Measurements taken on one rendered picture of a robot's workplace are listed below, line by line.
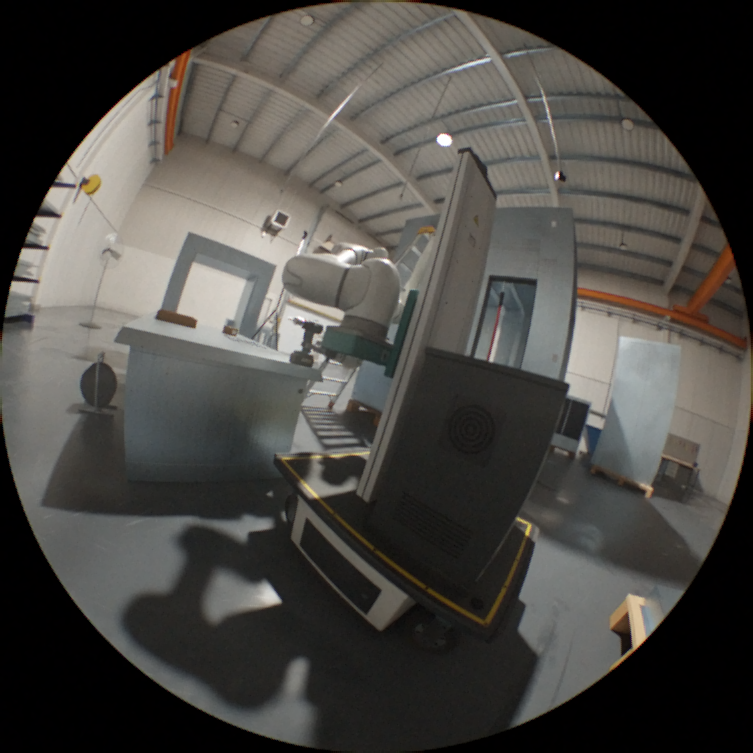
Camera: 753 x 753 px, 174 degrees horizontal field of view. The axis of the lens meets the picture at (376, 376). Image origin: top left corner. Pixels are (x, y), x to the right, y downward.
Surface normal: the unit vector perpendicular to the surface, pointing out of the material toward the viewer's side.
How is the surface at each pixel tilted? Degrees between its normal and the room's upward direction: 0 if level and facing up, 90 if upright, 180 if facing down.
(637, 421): 90
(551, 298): 90
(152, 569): 0
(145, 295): 90
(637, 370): 90
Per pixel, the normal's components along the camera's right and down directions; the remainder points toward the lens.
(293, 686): 0.29, -0.95
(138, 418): 0.73, 0.25
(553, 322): -0.67, -0.16
